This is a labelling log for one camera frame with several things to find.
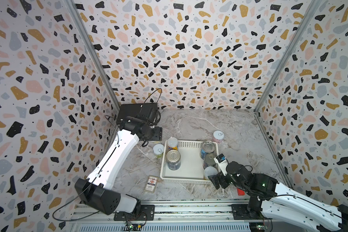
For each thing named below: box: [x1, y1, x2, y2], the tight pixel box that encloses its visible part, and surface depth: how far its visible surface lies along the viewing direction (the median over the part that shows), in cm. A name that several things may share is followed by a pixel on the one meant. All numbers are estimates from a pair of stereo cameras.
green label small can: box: [152, 143, 165, 160], surface depth 93 cm
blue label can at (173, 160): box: [166, 149, 182, 171], surface depth 85 cm
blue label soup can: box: [199, 140, 218, 160], surface depth 89 cm
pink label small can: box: [212, 130, 225, 145], surface depth 102 cm
